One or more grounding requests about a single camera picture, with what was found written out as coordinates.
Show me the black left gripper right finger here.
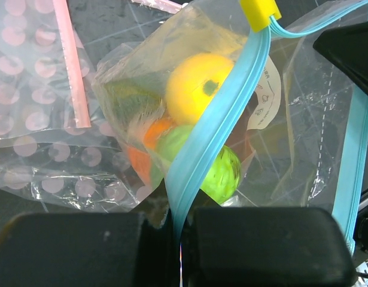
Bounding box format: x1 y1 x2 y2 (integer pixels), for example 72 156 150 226
182 207 357 286

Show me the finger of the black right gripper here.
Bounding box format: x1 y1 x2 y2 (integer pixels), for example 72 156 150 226
313 21 368 96

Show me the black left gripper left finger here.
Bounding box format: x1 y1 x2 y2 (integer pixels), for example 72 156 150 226
0 212 180 286

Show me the bumpy green lime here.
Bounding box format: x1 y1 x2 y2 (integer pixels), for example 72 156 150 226
156 124 242 206

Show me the large orange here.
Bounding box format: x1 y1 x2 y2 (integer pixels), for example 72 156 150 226
127 146 151 186

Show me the small orange tangerine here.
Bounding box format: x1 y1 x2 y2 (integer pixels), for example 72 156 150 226
143 117 176 149

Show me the blue zipper clear bag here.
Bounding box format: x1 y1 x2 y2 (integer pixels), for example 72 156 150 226
92 1 368 286

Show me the dark green avocado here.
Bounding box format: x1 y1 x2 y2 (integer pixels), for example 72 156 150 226
104 80 162 126

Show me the yellow lemon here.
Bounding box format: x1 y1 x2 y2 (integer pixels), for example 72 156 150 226
165 53 234 124

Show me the pink zipper dotted bag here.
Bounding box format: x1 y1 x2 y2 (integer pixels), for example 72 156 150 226
0 0 184 213

